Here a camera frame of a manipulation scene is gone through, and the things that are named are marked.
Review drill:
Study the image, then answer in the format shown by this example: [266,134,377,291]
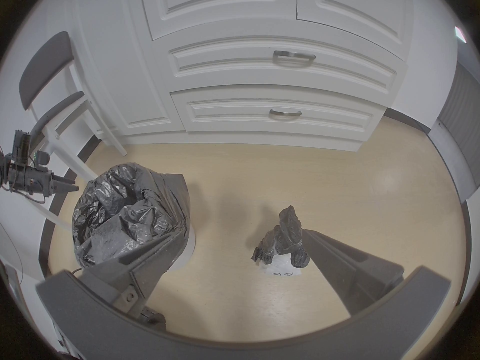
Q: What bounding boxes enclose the white chair grey cushions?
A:
[19,31,128,228]

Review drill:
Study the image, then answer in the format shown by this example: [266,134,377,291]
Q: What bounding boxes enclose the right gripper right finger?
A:
[303,229,406,320]

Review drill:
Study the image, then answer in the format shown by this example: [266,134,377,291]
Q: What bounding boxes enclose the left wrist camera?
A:
[34,150,52,170]

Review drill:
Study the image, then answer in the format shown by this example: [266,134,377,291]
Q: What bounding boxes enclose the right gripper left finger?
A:
[80,231,188,314]

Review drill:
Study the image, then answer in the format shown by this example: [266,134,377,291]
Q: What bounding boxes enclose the black plastic bag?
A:
[72,164,190,269]

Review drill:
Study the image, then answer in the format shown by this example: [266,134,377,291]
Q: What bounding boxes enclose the crumpled black plastic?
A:
[251,205,312,270]

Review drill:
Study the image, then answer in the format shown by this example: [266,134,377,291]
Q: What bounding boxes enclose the white printed paper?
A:
[260,253,304,277]

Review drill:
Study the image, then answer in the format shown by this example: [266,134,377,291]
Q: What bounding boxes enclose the white wardrobe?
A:
[65,0,460,154]

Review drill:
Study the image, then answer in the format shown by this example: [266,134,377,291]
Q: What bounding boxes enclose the white trash bin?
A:
[165,234,197,274]

